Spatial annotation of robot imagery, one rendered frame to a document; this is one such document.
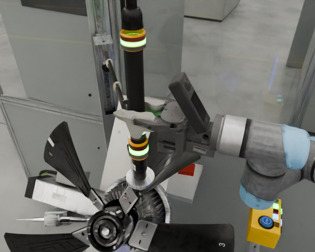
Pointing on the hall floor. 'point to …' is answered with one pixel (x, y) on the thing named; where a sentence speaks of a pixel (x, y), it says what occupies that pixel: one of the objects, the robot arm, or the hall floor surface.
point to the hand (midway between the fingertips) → (123, 105)
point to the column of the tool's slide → (107, 120)
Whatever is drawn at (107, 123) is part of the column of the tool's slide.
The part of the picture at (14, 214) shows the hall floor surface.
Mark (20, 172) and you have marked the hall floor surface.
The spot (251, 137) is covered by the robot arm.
